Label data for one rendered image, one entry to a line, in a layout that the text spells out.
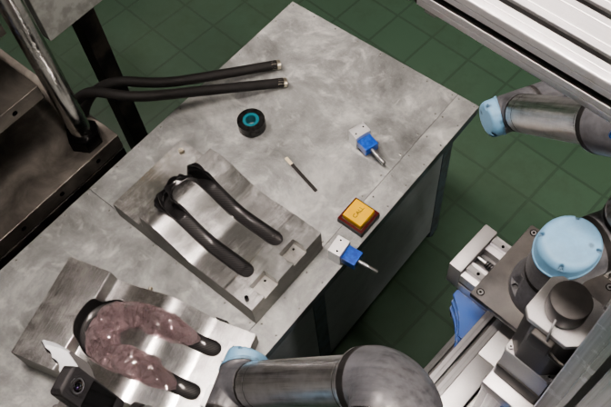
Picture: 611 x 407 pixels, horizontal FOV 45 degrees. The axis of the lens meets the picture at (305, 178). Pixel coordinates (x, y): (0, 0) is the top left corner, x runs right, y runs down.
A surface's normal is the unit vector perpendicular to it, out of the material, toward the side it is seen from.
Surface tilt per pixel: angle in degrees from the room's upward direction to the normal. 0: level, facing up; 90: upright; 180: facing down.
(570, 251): 7
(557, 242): 7
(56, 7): 90
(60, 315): 0
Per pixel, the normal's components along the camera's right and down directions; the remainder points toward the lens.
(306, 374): -0.77, -0.43
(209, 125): -0.07, -0.52
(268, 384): -0.81, -0.14
